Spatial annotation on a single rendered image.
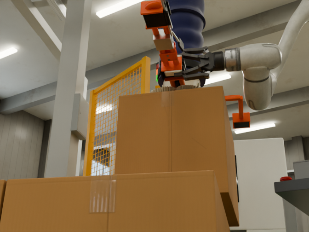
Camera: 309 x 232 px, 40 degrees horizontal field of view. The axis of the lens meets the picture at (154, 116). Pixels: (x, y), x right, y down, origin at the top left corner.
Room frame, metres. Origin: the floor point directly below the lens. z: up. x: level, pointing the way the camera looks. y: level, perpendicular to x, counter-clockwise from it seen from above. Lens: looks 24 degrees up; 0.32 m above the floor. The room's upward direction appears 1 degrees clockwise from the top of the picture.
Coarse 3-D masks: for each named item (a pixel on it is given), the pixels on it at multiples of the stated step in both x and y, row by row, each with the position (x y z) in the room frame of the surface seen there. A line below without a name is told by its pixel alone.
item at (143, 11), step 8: (152, 0) 1.09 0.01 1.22; (160, 0) 1.08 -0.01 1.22; (144, 8) 1.09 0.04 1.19; (152, 8) 1.09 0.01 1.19; (160, 8) 1.08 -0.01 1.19; (144, 16) 1.11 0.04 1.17; (152, 16) 1.11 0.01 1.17; (160, 16) 1.11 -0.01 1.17; (152, 24) 1.15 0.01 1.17; (160, 24) 1.15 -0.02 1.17
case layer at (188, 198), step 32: (0, 192) 0.79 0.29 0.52; (32, 192) 0.78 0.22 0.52; (64, 192) 0.77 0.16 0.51; (96, 192) 0.75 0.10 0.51; (128, 192) 0.74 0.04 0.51; (160, 192) 0.73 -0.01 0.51; (192, 192) 0.72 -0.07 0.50; (0, 224) 0.79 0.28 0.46; (32, 224) 0.78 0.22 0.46; (64, 224) 0.76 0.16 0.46; (96, 224) 0.75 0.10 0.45; (128, 224) 0.74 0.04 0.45; (160, 224) 0.73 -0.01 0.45; (192, 224) 0.72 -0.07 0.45; (224, 224) 0.98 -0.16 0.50
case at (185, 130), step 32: (128, 96) 1.45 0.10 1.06; (160, 96) 1.42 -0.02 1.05; (192, 96) 1.39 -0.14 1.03; (224, 96) 1.44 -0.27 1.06; (128, 128) 1.45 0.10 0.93; (160, 128) 1.42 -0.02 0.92; (192, 128) 1.39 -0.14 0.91; (224, 128) 1.37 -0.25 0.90; (128, 160) 1.45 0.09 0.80; (160, 160) 1.42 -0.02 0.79; (192, 160) 1.39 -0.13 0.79; (224, 160) 1.37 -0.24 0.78; (224, 192) 1.37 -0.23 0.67
